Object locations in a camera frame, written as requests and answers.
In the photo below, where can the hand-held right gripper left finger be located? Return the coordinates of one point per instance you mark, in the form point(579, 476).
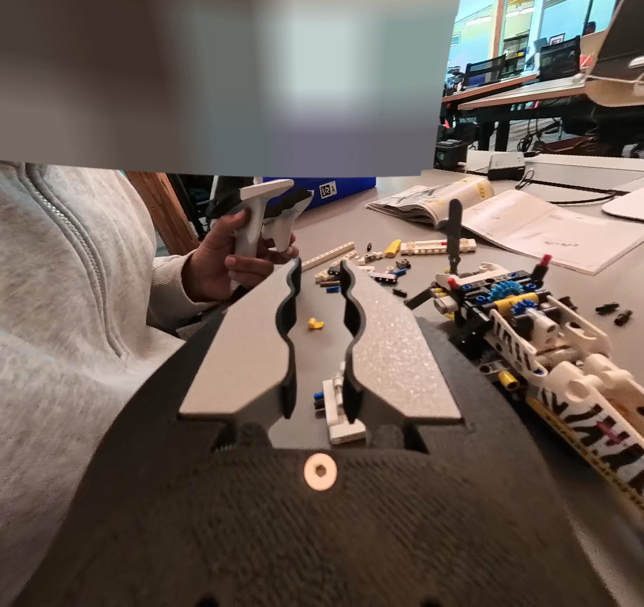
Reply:
point(241, 360)

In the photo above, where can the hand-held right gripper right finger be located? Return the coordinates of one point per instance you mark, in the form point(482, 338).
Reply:
point(397, 365)

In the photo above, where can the yellow lego connector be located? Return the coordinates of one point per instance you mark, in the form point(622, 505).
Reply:
point(316, 323)

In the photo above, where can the person's left forearm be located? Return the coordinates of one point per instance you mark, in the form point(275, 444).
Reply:
point(168, 290)

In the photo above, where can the white lego wing assembly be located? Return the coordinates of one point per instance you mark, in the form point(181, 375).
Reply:
point(337, 411)

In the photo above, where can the long white lego beam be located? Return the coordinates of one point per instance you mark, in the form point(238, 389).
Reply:
point(332, 254)

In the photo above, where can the white lego connector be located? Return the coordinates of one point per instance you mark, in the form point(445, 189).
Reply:
point(375, 256)

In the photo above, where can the yellow curved lego piece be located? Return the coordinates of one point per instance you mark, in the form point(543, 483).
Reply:
point(392, 249)

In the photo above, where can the white lego panel red stripe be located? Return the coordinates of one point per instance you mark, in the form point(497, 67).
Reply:
point(432, 247)

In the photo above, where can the zebra striped lego plane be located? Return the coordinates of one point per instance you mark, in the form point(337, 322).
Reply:
point(528, 325)

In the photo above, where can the lego instruction booklet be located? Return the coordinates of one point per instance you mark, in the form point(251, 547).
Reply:
point(528, 224)

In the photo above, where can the person's left hand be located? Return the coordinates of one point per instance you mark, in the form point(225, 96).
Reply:
point(211, 265)

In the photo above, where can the blue plastic bin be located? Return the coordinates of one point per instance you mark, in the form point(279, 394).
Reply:
point(352, 194)

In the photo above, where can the grey sweatshirt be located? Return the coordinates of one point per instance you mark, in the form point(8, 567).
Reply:
point(60, 315)

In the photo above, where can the black power adapter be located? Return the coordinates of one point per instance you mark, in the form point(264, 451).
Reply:
point(505, 166)

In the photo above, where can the white laptop stand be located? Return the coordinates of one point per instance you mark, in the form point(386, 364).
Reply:
point(626, 204)

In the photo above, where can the black computer monitor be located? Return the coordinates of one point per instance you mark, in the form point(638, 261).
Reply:
point(559, 58)
point(484, 69)

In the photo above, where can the brown edged desk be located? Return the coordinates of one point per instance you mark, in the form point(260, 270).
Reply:
point(503, 95)

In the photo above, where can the wooden post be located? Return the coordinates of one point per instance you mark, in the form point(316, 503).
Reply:
point(166, 209)

